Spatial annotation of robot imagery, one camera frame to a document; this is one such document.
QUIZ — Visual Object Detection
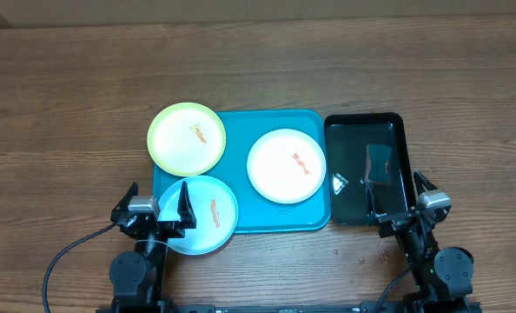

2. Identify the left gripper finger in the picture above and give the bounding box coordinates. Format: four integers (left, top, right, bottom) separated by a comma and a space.
110, 182, 138, 223
177, 181, 196, 229

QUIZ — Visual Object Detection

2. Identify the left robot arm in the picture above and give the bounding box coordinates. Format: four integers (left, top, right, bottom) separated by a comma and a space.
109, 183, 196, 313

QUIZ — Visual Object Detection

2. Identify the white plastic plate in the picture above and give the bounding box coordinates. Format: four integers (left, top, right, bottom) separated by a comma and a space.
247, 129, 327, 204

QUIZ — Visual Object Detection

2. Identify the light blue plastic plate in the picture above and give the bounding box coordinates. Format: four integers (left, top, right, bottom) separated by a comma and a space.
158, 176, 239, 256

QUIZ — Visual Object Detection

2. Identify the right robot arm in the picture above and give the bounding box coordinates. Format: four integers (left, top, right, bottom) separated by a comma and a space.
366, 171, 482, 313

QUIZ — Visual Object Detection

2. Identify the yellow-green plastic plate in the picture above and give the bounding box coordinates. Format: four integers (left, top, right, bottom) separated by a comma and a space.
147, 102, 227, 176

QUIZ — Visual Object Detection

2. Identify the black rectangular water tray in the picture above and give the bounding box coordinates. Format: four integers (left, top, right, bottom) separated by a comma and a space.
324, 112, 415, 225

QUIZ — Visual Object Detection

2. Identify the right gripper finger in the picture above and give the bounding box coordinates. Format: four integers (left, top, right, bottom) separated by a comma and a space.
366, 181, 387, 223
413, 170, 438, 196

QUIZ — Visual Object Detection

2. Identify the teal plastic serving tray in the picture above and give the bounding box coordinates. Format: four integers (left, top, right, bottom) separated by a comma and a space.
151, 108, 332, 235

